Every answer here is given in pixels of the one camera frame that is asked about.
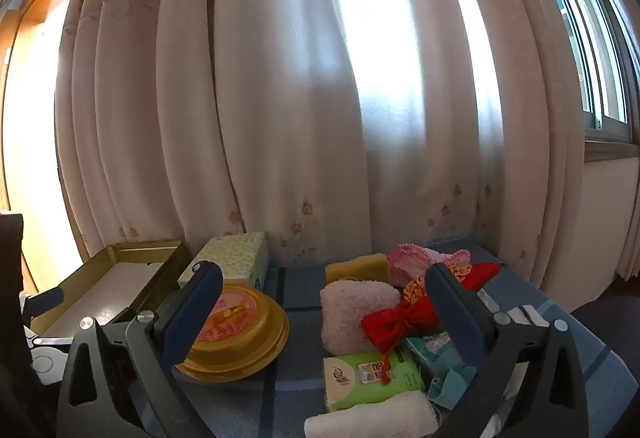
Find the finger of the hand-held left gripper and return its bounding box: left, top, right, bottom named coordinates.
left=24, top=327, right=76, bottom=385
left=20, top=287, right=67, bottom=319

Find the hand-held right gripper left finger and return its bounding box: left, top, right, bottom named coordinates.
left=56, top=261, right=224, bottom=438

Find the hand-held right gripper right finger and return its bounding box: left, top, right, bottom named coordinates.
left=424, top=262, right=588, bottom=438

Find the red brocade pouch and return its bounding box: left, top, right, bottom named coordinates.
left=361, top=262, right=502, bottom=353

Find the light blue cloth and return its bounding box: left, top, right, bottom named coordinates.
left=425, top=354, right=478, bottom=406

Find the pink knitted baby sock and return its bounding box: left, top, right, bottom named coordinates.
left=386, top=243, right=473, bottom=289

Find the gold metal tin box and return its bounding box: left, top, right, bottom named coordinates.
left=31, top=240, right=193, bottom=339

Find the pink fluffy cloth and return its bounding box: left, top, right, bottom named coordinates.
left=320, top=280, right=401, bottom=355

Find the yellow sponge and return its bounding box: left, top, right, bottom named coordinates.
left=325, top=253, right=391, bottom=289

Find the green tissue pack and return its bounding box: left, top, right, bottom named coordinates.
left=322, top=348, right=425, bottom=411

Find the white gauze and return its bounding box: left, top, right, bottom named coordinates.
left=304, top=390, right=436, bottom=438

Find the round gold tin red lid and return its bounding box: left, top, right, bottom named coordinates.
left=175, top=284, right=291, bottom=381

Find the pale green tissue box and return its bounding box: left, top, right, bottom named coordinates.
left=177, top=232, right=271, bottom=291

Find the purple round stool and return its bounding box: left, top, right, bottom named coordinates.
left=570, top=285, right=640, bottom=438

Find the gathered beige curtain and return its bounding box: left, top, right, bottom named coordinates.
left=612, top=188, right=640, bottom=281

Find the beige floral curtain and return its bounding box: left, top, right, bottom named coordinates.
left=52, top=0, right=621, bottom=299

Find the window with metal frame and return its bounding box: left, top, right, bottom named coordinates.
left=515, top=0, right=640, bottom=163

